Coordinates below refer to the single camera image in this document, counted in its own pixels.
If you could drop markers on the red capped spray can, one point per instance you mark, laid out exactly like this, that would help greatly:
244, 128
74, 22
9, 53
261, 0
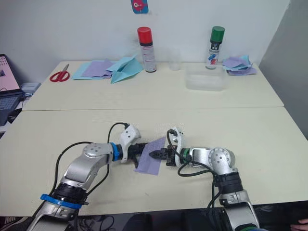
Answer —
148, 53

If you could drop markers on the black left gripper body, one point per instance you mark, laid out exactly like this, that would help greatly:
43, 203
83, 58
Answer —
134, 152

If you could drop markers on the open laptop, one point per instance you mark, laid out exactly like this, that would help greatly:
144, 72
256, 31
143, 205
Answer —
7, 79

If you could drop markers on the small grey box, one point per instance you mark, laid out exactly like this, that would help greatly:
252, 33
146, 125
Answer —
30, 87

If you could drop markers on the crumpled light blue paper sheet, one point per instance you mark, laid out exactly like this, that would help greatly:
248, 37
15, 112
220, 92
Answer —
246, 61

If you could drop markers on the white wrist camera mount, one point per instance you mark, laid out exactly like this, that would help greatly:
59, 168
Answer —
128, 136
180, 138

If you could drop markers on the flat purple paper sheet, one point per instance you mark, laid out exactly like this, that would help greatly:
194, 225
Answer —
96, 68

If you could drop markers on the green capped spray can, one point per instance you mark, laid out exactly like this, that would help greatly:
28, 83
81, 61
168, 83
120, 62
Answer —
214, 53

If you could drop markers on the purple paper sheet with creases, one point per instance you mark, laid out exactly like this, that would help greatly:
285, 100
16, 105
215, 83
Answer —
151, 163

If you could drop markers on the clear plastic container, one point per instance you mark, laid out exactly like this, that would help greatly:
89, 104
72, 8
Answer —
207, 80

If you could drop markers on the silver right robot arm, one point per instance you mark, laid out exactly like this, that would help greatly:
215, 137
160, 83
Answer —
221, 158

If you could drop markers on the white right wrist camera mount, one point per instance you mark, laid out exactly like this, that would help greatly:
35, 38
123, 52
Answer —
180, 138

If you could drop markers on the crumpled purple paper sheet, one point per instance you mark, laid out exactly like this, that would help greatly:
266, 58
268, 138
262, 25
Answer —
233, 62
245, 72

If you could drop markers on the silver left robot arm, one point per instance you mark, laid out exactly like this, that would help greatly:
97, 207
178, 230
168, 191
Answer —
79, 168

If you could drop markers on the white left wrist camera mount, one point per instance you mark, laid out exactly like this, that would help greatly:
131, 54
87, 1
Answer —
128, 136

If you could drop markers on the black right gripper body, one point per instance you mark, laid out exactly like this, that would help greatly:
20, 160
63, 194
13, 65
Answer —
171, 155

